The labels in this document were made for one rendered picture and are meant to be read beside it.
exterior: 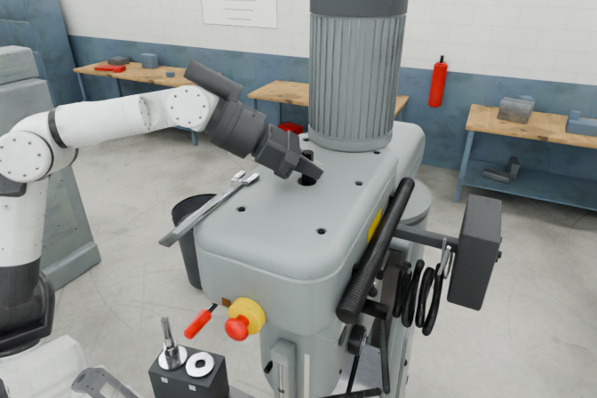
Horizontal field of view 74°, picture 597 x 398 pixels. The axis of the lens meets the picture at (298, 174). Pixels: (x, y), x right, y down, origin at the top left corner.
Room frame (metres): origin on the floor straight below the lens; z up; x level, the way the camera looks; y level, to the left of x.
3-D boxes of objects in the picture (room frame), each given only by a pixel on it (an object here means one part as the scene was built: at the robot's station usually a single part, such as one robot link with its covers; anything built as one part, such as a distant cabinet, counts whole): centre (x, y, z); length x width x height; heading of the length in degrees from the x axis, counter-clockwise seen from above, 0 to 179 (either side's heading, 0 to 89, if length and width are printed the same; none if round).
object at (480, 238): (0.78, -0.45, 1.62); 0.20 x 0.09 x 0.21; 155
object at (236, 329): (0.43, 0.09, 1.76); 0.04 x 0.03 x 0.04; 65
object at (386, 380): (0.52, -0.17, 1.58); 0.17 x 0.01 x 0.01; 173
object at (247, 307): (0.45, 0.08, 1.76); 0.06 x 0.02 x 0.06; 65
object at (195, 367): (0.86, 0.37, 1.00); 0.22 x 0.12 x 0.20; 75
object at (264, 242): (0.67, -0.02, 1.81); 0.47 x 0.26 x 0.16; 155
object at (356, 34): (0.88, -0.12, 2.05); 0.20 x 0.20 x 0.32
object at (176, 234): (0.57, 0.14, 1.89); 0.24 x 0.04 x 0.01; 155
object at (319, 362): (0.66, -0.02, 1.47); 0.21 x 0.19 x 0.32; 65
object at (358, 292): (0.62, -0.16, 1.79); 0.45 x 0.04 x 0.04; 155
